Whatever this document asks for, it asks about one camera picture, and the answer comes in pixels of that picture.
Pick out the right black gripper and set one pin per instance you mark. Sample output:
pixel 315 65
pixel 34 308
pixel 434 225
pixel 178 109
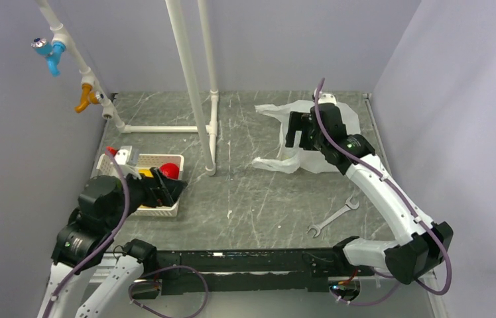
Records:
pixel 300 121

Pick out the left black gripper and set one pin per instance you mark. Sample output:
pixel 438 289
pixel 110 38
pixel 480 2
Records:
pixel 162 190

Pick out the red fake fruit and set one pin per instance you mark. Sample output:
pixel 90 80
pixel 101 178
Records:
pixel 170 170

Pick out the yellow fake fruit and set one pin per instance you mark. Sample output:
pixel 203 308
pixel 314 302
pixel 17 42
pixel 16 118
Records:
pixel 146 173

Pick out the white plastic bag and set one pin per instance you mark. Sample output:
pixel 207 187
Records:
pixel 303 154

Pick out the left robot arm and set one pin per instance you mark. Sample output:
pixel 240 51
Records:
pixel 77 253

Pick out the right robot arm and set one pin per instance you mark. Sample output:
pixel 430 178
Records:
pixel 420 244

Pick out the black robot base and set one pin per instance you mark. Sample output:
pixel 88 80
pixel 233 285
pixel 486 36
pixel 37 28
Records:
pixel 175 272

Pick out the white plastic basket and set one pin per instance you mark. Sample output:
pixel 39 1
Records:
pixel 120 187

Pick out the silver wrench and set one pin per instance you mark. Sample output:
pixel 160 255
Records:
pixel 350 204

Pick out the orange valve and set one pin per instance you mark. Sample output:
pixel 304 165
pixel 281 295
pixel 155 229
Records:
pixel 88 97

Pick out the blue valve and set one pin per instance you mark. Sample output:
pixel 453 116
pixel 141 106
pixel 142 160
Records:
pixel 51 52

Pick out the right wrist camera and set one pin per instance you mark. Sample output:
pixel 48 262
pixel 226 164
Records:
pixel 321 97

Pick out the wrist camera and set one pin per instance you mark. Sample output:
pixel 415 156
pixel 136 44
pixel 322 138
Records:
pixel 126 160
pixel 321 97

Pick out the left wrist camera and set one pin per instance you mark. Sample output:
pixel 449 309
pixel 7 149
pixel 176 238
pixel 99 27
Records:
pixel 126 160

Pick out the white PVC pipe frame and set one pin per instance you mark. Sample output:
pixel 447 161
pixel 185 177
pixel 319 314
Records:
pixel 207 132

